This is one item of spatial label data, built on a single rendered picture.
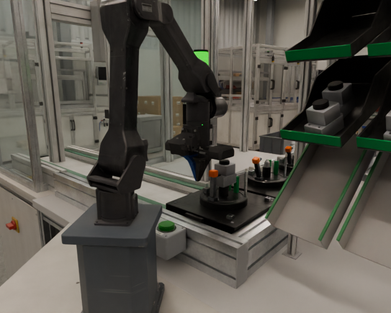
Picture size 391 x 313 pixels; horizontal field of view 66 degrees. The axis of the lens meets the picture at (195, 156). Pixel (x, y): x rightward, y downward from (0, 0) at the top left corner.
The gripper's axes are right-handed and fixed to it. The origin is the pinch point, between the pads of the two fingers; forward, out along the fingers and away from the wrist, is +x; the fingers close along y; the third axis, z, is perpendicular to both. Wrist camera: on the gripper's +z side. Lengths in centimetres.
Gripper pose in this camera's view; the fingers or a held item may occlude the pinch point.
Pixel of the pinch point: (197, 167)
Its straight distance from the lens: 77.5
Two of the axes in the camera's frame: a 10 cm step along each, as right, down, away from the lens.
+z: -6.6, 1.7, -7.4
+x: 0.0, 9.7, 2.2
